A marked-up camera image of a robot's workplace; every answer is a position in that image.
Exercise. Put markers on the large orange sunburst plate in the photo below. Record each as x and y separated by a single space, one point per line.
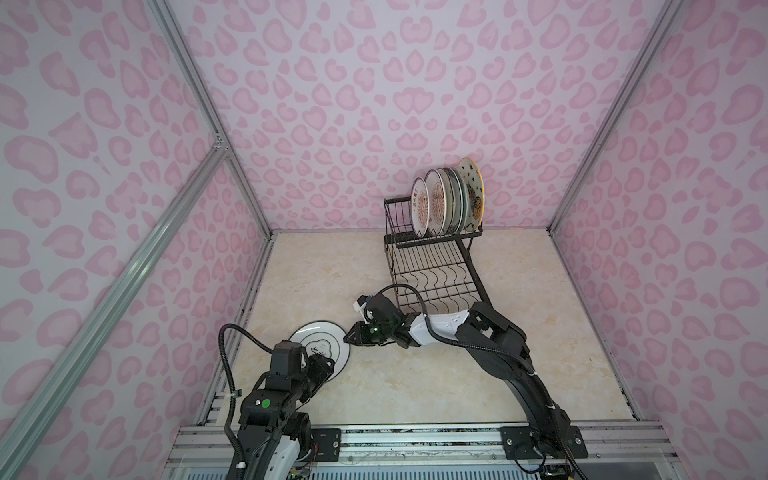
437 201

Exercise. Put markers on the white plate black cloud outline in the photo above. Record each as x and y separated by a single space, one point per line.
326 338

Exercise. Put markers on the aluminium frame diagonal strut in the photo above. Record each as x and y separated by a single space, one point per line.
35 419

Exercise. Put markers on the white star cat plate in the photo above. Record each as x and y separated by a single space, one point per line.
473 181

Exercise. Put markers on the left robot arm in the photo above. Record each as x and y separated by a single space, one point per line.
272 432

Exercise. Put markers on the mint green flower plate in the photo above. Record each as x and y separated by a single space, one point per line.
465 201

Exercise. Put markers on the white plate dark green rim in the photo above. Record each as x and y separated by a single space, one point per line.
457 198

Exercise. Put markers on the black wire dish rack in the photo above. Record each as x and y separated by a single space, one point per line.
440 268

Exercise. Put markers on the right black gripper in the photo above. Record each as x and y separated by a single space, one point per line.
359 335

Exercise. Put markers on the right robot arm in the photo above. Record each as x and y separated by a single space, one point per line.
496 344

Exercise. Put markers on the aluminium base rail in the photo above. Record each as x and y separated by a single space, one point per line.
601 450

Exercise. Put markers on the small orange sunburst plate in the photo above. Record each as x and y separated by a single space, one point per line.
419 207

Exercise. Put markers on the cream plum blossom plate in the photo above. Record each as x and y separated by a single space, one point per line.
448 197

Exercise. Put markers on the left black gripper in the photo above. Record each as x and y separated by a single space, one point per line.
321 368

